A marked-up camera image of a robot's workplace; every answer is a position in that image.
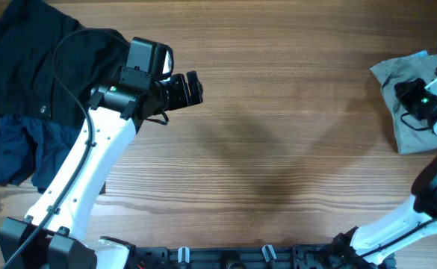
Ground black folded garment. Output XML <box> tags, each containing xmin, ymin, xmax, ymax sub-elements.
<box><xmin>0</xmin><ymin>1</ymin><xmax>129</xmax><ymax>127</ymax></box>

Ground navy blue garment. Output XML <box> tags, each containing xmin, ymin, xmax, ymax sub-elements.
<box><xmin>0</xmin><ymin>115</ymin><xmax>80</xmax><ymax>194</ymax></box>

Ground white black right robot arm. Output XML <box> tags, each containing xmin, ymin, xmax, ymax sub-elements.
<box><xmin>329</xmin><ymin>78</ymin><xmax>437</xmax><ymax>268</ymax></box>

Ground khaki cargo shorts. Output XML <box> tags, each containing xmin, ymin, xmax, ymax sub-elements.
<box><xmin>371</xmin><ymin>51</ymin><xmax>437</xmax><ymax>155</ymax></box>

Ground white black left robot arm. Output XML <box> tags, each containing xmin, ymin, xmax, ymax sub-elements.
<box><xmin>0</xmin><ymin>69</ymin><xmax>203</xmax><ymax>268</ymax></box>

